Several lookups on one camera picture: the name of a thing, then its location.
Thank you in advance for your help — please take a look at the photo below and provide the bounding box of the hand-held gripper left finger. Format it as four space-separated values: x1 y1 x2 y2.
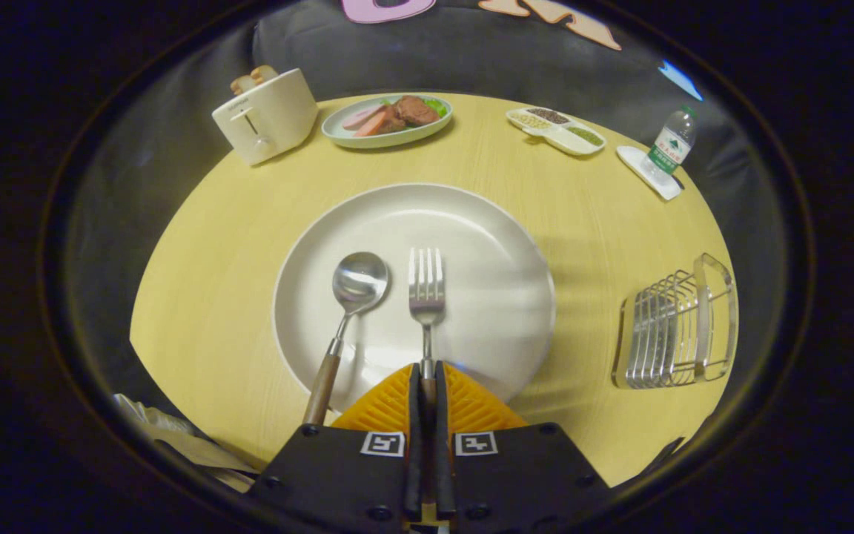
249 363 425 533

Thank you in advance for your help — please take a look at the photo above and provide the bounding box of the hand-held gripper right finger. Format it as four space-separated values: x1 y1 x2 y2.
434 361 610 533

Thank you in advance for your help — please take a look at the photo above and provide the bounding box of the steel fork with wooden handle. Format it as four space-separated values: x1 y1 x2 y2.
407 247 446 405

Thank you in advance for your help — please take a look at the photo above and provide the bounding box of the large white round plate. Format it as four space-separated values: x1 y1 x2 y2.
272 183 557 413

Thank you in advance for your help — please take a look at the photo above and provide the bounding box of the crumpled white paper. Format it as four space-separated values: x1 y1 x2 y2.
113 393 260 493

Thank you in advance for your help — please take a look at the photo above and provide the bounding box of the pale green oval plate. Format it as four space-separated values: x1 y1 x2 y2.
321 93 454 150

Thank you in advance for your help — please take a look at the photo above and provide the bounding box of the pink sausage slice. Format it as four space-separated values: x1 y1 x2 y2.
342 105 388 131
354 110 398 139

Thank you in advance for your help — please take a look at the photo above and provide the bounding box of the white divided condiment dish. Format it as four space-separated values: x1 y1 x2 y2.
506 107 607 156

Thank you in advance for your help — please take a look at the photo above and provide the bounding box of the brown meat piece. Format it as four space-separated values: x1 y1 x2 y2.
386 95 441 128

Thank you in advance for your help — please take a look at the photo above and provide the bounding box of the green lettuce leaf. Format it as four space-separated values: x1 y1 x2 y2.
379 96 448 118

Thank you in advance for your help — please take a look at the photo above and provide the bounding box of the small white rectangular tray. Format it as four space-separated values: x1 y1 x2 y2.
616 145 685 202

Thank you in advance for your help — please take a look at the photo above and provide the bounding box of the cream toaster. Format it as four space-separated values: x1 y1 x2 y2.
211 67 320 166

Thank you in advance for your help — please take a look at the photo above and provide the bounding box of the clear plastic water bottle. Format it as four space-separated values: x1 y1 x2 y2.
646 105 698 180

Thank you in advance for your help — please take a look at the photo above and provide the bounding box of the steel spoon with wooden handle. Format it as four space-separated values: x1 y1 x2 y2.
302 251 391 426

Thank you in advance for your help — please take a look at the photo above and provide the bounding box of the silver wire rack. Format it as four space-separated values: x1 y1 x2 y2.
612 253 738 390

